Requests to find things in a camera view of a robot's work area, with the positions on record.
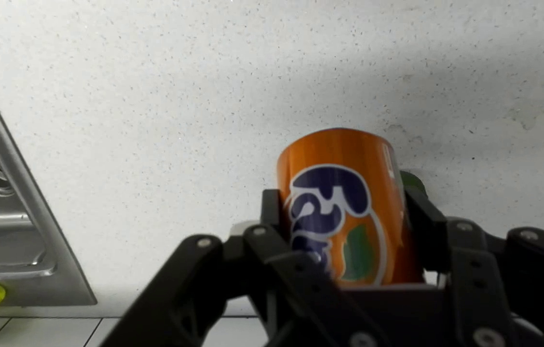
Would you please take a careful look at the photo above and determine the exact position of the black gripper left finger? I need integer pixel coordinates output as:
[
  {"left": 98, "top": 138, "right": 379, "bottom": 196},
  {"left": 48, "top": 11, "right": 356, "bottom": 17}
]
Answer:
[{"left": 100, "top": 186, "right": 376, "bottom": 347}]

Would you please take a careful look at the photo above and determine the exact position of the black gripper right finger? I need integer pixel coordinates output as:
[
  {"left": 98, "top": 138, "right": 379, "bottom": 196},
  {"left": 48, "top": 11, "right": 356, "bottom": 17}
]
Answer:
[{"left": 403, "top": 184, "right": 544, "bottom": 347}]

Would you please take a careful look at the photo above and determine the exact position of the orange soda can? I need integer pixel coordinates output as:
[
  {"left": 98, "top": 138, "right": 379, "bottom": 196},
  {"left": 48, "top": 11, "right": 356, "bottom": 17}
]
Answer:
[{"left": 275, "top": 125, "right": 424, "bottom": 287}]

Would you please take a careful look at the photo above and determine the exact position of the green lime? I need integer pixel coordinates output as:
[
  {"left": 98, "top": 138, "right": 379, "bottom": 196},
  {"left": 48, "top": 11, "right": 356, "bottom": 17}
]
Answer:
[{"left": 397, "top": 169, "right": 426, "bottom": 198}]

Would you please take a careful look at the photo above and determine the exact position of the stainless steel sink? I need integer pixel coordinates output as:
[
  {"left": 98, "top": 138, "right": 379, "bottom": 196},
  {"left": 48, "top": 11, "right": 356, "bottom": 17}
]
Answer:
[{"left": 0, "top": 44, "right": 98, "bottom": 308}]

